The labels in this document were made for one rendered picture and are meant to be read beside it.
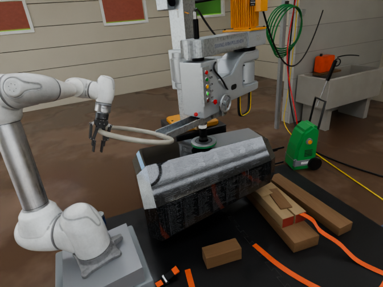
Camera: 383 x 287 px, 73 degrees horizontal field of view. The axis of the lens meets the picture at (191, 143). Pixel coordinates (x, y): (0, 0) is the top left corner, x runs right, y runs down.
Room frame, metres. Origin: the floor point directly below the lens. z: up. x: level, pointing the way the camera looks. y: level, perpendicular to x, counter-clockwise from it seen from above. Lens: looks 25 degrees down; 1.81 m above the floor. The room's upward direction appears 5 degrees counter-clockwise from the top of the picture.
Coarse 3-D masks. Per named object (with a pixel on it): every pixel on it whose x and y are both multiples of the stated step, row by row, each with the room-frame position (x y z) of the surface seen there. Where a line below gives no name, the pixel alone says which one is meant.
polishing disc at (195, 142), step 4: (208, 136) 2.10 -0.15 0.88; (192, 140) 2.05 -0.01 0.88; (196, 140) 2.04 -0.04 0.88; (212, 140) 2.01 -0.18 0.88; (192, 144) 1.99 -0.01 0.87; (196, 144) 1.96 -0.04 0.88; (200, 144) 1.95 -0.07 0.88; (204, 144) 1.95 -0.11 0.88; (208, 144) 1.94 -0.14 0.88; (212, 144) 1.94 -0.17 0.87
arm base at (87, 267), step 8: (112, 240) 0.92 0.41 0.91; (120, 240) 0.94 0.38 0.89; (112, 248) 0.88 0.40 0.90; (104, 256) 0.84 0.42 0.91; (112, 256) 0.85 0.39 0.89; (80, 264) 0.82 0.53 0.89; (88, 264) 0.81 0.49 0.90; (96, 264) 0.81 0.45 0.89; (104, 264) 0.82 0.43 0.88; (88, 272) 0.78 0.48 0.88
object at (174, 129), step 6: (216, 114) 2.07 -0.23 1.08; (180, 120) 1.92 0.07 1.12; (186, 120) 1.96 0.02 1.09; (192, 120) 2.01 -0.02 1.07; (198, 120) 1.90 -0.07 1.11; (204, 120) 1.95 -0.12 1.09; (168, 126) 1.82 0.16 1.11; (174, 126) 1.86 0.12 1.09; (180, 126) 1.89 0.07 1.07; (186, 126) 1.80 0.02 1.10; (192, 126) 1.85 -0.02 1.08; (156, 132) 1.73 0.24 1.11; (162, 132) 1.77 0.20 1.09; (168, 132) 1.68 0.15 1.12; (174, 132) 1.71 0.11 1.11; (180, 132) 1.75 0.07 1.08
